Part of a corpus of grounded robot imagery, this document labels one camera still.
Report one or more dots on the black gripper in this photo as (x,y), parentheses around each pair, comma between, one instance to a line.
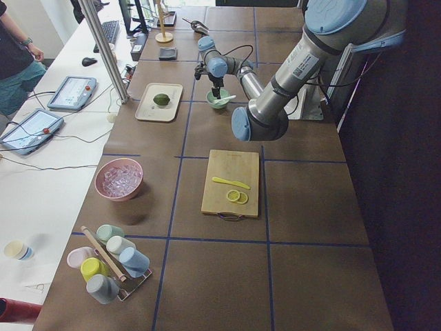
(217,82)

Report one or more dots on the light green bowl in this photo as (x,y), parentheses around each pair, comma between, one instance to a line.
(210,97)

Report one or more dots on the white plastic spoon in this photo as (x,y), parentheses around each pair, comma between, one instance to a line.
(225,99)

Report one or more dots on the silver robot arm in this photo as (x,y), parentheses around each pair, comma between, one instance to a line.
(330,26)

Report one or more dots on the pink bowl with ice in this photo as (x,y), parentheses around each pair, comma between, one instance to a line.
(119,179)

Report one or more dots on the green lime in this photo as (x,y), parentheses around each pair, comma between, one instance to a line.
(161,99)

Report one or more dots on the grey folded cloth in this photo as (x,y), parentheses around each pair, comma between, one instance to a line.
(168,54)

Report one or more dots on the metal scoop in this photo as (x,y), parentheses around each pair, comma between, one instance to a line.
(197,26)

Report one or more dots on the cream rabbit tray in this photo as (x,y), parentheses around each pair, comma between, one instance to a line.
(148,111)

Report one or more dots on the wooden mug tree stand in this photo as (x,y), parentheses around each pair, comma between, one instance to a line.
(163,36)

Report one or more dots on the bamboo cutting board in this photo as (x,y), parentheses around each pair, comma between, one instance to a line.
(233,166)

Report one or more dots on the yellow plastic knife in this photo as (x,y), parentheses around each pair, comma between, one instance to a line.
(228,182)

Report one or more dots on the lemon slice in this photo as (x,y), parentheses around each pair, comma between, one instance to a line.
(233,195)
(243,198)

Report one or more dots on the black keyboard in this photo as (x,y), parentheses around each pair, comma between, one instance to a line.
(111,30)

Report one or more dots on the black computer mouse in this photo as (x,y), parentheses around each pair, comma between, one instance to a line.
(88,61)

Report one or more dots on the upper teach pendant tablet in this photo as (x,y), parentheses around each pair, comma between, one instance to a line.
(73,94)

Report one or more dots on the teach pendant tablet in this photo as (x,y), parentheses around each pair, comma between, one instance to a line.
(73,94)
(30,134)

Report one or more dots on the lower teach pendant tablet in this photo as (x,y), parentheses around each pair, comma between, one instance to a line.
(30,134)

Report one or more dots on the person in black shirt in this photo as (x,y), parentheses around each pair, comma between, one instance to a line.
(21,64)

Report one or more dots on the cup rack with cups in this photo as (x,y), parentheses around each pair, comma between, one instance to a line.
(111,265)

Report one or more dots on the white paper cup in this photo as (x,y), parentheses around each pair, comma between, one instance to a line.
(18,250)

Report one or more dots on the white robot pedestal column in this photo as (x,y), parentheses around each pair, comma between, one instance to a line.
(309,104)

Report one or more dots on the aluminium frame post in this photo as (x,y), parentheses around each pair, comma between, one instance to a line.
(107,56)

